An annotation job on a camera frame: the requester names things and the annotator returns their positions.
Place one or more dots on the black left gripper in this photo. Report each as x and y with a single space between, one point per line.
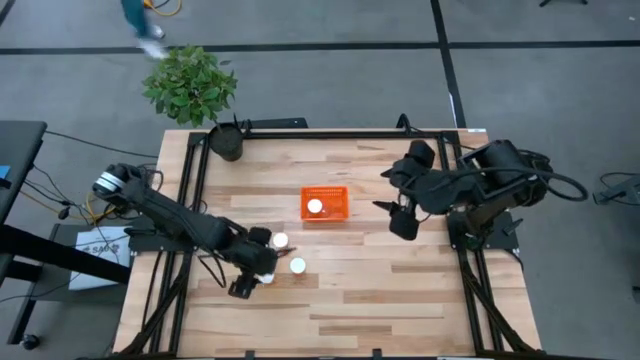
252 255

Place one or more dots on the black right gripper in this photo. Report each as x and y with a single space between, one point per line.
412 185

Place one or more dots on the white ball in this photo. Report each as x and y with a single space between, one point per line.
315 205

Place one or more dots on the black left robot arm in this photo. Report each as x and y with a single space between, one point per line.
170 215

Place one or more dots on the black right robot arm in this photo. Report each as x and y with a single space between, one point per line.
500 165

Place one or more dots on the orange plastic slotted basket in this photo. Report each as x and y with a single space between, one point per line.
335 197

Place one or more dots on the black plant pot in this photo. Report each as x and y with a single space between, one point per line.
226 142

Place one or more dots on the white printed box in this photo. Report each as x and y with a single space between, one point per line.
100 255

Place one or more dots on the green leafy plant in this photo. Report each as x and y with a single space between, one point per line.
190 85

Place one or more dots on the black caster wheel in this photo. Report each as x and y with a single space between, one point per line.
30 342

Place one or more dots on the person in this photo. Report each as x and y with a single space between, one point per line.
137 20

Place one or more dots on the black desk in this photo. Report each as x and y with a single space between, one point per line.
20 150

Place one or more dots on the blue item on desk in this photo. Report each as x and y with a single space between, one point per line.
4 172

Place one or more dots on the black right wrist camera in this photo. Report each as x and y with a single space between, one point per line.
404 226

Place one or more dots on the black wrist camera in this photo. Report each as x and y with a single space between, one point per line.
404 226
242 288

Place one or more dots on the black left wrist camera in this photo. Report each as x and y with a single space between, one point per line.
242 288

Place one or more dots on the black aluminium extrusion table frame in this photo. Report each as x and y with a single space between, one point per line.
350 135

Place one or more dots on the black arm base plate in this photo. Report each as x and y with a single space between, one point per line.
150 242
505 235

